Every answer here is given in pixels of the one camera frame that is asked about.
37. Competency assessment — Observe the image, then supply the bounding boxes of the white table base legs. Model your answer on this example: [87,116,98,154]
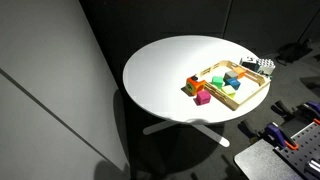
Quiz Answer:
[143,119,231,148]

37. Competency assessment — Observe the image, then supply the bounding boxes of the silver aluminium extrusion bar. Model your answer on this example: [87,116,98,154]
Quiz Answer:
[304,159,320,178]

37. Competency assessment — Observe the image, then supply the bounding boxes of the black and white patterned cube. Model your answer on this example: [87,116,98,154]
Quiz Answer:
[239,56,277,79]

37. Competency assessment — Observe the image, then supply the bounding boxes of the orange toy block with number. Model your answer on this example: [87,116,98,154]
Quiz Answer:
[185,75,207,97]

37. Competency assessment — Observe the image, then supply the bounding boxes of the grey toy block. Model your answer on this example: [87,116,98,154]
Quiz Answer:
[223,70,239,83]

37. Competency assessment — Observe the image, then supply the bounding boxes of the green toy block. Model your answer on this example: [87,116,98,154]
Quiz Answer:
[211,75,225,89]

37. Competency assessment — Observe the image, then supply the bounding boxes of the dark tripod base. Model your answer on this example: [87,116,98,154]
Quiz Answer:
[276,38,314,64]

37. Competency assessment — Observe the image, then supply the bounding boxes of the black perforated breadboard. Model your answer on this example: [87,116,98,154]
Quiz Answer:
[274,121,320,180]

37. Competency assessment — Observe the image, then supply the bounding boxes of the light wooden tray box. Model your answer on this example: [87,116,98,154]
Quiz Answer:
[194,59,272,112]

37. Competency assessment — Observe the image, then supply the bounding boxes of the small plain orange block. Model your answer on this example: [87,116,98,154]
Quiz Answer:
[233,66,247,80]

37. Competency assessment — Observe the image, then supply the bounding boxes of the magenta toy block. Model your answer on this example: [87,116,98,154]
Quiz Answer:
[195,89,212,106]

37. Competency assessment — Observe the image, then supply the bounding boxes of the lime yellow toy block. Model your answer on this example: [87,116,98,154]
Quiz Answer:
[221,84,237,98]

